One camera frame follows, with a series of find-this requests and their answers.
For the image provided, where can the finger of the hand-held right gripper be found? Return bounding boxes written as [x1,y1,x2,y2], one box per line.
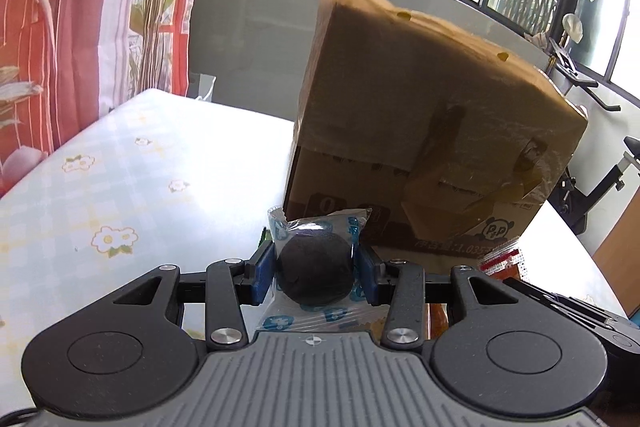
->
[501,277,637,334]

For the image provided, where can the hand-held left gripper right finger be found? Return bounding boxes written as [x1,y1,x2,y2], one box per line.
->
[356,248,521,350]

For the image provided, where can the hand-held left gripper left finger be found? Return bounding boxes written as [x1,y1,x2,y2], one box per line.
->
[112,243,277,350]

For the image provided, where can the clear packet with black ball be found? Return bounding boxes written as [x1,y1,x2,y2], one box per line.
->
[254,205,382,334]

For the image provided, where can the brown cardboard box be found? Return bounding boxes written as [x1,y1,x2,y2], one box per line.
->
[281,0,589,269]

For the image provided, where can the red and white snack packet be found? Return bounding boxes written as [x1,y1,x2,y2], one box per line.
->
[476,248,532,282]

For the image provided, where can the wooden cabinet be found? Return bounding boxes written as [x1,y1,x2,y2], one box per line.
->
[591,201,640,310]

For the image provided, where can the black exercise bike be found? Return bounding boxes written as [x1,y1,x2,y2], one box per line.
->
[525,13,640,237]

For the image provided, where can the floral checked tablecloth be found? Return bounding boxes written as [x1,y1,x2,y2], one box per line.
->
[0,88,629,413]

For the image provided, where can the white plastic bin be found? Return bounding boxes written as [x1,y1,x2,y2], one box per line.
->
[190,74,217,102]

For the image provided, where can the red floral curtain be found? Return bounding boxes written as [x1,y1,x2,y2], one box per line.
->
[0,0,217,196]

